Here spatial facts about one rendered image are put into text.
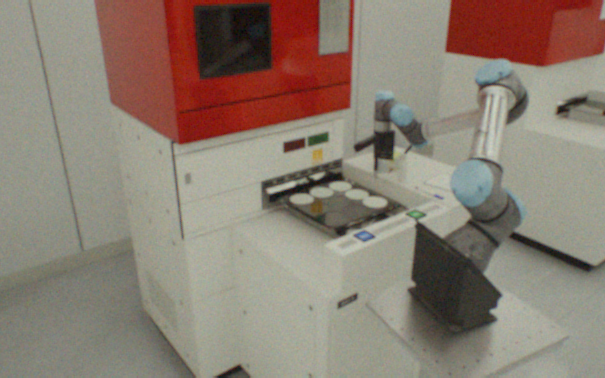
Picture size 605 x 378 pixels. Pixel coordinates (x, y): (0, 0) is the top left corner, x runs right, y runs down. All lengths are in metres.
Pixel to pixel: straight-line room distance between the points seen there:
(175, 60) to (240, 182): 0.57
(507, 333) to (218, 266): 1.15
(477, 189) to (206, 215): 1.06
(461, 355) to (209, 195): 1.07
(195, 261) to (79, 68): 1.58
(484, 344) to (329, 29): 1.27
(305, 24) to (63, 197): 2.01
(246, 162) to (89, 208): 1.67
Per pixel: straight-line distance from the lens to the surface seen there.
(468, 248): 1.49
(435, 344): 1.52
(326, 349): 1.77
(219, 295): 2.22
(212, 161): 1.93
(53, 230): 3.47
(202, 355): 2.35
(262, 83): 1.91
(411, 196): 2.08
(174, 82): 1.75
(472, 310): 1.56
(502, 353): 1.55
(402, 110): 1.88
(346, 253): 1.61
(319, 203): 2.06
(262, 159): 2.05
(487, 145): 1.53
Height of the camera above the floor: 1.80
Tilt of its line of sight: 24 degrees down
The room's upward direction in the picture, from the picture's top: straight up
